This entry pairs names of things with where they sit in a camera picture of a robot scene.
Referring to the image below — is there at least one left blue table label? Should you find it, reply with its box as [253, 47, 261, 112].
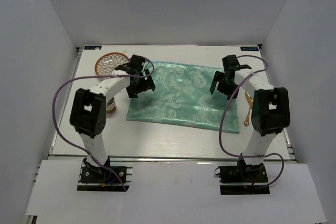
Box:
[83, 45, 102, 50]

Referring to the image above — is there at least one blue table label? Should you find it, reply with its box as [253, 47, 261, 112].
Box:
[240, 47, 259, 51]
[83, 45, 102, 50]

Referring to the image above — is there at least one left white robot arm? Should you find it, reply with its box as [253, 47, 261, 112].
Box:
[70, 55, 155, 182]

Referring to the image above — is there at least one gold knife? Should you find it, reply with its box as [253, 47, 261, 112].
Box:
[245, 92, 253, 106]

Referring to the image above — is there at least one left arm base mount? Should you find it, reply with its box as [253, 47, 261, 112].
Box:
[77, 158, 133, 192]

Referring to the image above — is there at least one brown rimmed patterned plate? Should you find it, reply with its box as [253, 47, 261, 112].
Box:
[94, 52, 129, 76]

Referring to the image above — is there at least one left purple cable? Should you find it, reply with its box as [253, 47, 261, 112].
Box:
[52, 60, 155, 192]

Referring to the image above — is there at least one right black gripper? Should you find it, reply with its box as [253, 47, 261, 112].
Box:
[210, 71, 239, 100]

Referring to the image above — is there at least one right blue table label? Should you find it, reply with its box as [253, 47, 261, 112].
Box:
[240, 47, 259, 51]

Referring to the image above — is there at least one white metal cup cork base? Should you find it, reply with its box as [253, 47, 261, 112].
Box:
[106, 98, 117, 114]

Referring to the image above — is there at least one green patterned satin placemat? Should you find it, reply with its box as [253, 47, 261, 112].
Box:
[126, 62, 239, 134]

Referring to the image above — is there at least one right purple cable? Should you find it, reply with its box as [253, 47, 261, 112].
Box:
[218, 55, 286, 187]

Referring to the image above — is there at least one purple cable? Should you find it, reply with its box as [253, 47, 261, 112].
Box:
[218, 55, 286, 187]
[52, 60, 155, 192]

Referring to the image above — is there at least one gold fork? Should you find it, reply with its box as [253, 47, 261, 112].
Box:
[244, 100, 253, 127]

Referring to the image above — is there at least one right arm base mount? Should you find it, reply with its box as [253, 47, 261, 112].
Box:
[214, 159, 270, 195]

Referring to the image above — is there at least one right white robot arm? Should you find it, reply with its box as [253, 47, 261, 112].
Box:
[210, 55, 290, 182]

